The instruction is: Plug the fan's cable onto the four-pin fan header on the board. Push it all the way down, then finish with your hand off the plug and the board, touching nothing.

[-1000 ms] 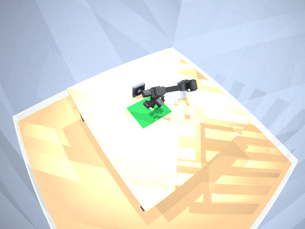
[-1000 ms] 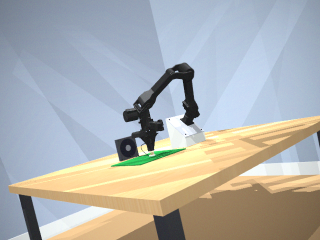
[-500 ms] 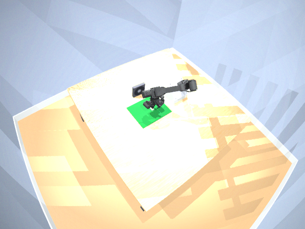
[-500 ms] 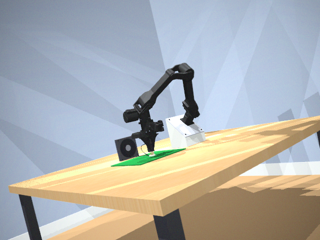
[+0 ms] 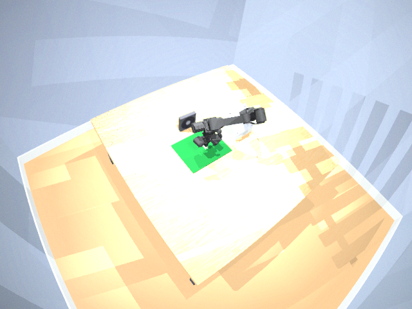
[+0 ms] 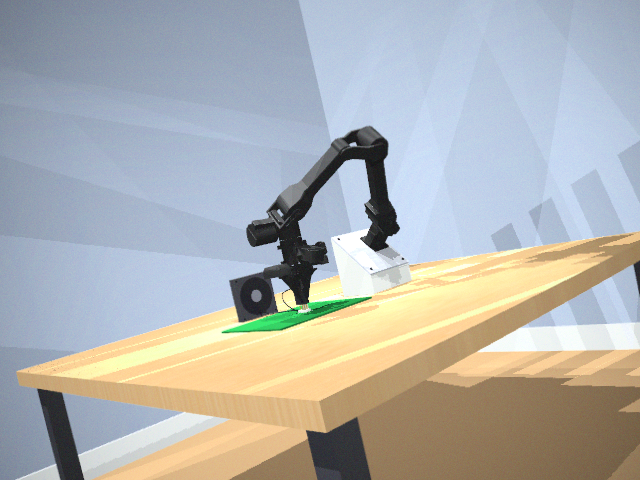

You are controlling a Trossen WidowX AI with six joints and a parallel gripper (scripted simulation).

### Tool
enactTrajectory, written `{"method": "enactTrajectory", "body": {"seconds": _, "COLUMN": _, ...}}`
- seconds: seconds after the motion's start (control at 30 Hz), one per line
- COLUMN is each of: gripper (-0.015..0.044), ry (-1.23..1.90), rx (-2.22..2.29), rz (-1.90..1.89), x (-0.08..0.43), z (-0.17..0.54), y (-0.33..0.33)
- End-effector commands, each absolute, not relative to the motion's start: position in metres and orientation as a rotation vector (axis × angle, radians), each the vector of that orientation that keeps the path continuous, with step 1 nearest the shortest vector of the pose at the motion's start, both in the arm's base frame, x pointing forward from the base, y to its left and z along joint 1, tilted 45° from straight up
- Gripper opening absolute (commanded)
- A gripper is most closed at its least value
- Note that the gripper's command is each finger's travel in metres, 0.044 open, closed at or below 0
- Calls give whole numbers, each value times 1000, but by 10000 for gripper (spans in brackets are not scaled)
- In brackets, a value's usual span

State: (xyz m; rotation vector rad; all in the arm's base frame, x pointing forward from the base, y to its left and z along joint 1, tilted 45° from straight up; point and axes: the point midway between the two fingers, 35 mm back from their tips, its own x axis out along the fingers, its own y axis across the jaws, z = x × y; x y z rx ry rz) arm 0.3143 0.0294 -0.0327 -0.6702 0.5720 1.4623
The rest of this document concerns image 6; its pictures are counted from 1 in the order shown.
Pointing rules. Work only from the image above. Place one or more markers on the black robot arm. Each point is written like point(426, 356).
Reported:
point(295, 201)

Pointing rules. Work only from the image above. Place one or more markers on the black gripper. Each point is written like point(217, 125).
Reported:
point(297, 276)

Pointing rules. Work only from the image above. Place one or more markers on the black square cooling fan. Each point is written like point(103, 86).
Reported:
point(252, 294)

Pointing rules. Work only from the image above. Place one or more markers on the green circuit board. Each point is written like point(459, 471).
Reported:
point(285, 320)

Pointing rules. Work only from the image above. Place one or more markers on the black fan cable with plug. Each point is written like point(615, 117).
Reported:
point(298, 302)

